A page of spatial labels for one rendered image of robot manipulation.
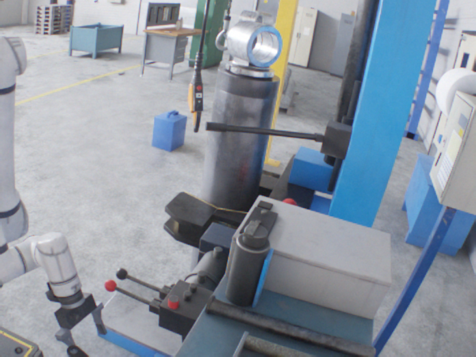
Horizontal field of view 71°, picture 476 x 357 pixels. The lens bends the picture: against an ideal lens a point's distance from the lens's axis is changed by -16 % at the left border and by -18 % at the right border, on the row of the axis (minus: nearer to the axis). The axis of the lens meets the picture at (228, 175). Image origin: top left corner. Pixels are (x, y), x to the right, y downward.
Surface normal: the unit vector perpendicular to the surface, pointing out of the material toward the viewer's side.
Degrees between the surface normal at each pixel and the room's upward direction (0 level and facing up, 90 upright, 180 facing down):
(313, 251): 0
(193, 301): 0
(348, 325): 0
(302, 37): 90
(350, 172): 90
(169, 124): 90
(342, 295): 90
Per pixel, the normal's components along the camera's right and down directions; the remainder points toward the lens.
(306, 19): -0.34, 0.37
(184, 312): 0.15, -0.88
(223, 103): -0.69, 0.22
